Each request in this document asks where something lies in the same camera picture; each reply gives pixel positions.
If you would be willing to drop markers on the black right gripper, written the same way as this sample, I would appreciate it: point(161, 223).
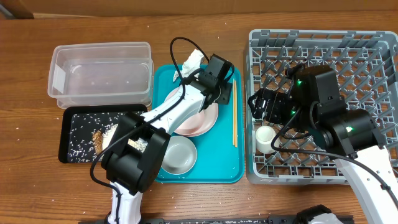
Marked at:
point(274, 98)

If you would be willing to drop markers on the grey dishwasher rack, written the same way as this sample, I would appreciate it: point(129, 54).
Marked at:
point(365, 63)

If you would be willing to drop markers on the grey bowl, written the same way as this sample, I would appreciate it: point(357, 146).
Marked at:
point(180, 156)

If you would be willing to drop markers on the white cup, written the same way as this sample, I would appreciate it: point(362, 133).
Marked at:
point(264, 136)

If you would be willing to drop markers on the black plastic tray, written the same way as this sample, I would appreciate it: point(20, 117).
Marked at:
point(69, 112)

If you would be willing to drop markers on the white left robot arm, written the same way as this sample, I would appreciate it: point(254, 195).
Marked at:
point(137, 148)

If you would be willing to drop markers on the teal serving tray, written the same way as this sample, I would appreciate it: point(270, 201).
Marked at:
point(218, 160)

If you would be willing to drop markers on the wooden chopstick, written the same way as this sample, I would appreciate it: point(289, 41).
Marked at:
point(234, 113)
point(236, 118)

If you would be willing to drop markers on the rice and food scraps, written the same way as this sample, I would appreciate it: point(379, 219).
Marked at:
point(102, 137)

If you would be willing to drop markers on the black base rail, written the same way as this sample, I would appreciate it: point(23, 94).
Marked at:
point(302, 217)

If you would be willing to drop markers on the white napkin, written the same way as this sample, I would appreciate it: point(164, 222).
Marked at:
point(190, 65)

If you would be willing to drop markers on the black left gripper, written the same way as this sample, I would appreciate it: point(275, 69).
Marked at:
point(226, 96)

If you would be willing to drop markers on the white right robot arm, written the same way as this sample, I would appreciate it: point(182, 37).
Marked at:
point(351, 138)

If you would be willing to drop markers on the pink plate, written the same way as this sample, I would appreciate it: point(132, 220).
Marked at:
point(199, 123)

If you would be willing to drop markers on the clear plastic bin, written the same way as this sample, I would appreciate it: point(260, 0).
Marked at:
point(109, 73)

